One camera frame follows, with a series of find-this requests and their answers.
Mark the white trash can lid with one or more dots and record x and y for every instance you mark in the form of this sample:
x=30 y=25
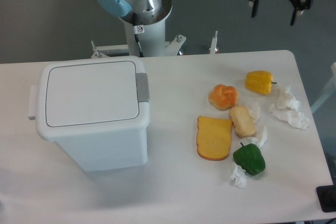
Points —
x=91 y=93

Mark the white trash can body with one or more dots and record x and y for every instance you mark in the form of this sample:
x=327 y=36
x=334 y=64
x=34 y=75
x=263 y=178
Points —
x=97 y=146

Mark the yellow toy bell pepper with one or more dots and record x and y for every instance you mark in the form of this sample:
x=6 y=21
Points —
x=259 y=82

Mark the large crumpled white tissue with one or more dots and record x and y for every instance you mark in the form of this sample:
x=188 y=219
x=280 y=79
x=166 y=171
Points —
x=286 y=109

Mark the orange toy bread roll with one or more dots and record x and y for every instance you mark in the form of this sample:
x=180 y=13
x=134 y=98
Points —
x=223 y=97

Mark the pale toy bread piece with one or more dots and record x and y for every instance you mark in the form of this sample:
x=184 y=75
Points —
x=243 y=123

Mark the crumpled tissue behind bread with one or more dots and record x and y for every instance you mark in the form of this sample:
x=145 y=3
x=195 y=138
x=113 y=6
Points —
x=260 y=136

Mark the orange toy bread slice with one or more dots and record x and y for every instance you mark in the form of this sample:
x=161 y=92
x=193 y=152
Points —
x=213 y=139

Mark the green toy bell pepper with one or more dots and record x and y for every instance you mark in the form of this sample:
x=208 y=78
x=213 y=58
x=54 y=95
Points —
x=250 y=158

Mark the small crumpled white tissue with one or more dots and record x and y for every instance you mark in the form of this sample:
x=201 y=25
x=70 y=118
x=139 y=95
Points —
x=238 y=176

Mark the black device at edge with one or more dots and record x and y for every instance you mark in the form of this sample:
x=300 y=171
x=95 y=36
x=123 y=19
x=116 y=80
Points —
x=326 y=197

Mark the white furniture frame right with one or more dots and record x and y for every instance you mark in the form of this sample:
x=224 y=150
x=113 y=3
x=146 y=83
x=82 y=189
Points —
x=327 y=91

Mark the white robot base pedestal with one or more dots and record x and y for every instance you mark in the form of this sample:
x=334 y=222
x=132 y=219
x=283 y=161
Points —
x=143 y=41

